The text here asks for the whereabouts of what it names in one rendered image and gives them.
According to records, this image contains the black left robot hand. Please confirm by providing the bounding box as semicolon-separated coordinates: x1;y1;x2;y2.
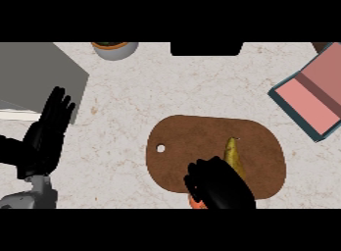
0;85;79;180

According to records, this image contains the yellow squash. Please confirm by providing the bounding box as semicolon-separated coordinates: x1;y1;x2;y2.
223;136;247;180

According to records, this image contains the grey plant pot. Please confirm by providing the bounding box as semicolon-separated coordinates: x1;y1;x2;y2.
90;42;141;62

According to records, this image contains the pink and teal cardboard box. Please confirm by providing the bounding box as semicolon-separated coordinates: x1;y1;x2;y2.
268;42;341;143

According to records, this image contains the grey flat appliance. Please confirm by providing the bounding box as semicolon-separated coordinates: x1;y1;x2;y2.
0;42;92;126

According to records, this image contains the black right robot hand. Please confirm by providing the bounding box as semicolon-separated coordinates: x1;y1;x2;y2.
182;156;257;210

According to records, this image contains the orange vegetable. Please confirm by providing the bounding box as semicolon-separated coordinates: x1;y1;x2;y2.
188;193;210;210

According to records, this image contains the brown wooden cutting board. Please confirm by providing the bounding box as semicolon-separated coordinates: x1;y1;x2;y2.
145;114;288;200

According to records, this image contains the black rectangular object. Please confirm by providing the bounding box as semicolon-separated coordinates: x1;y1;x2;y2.
170;42;246;57

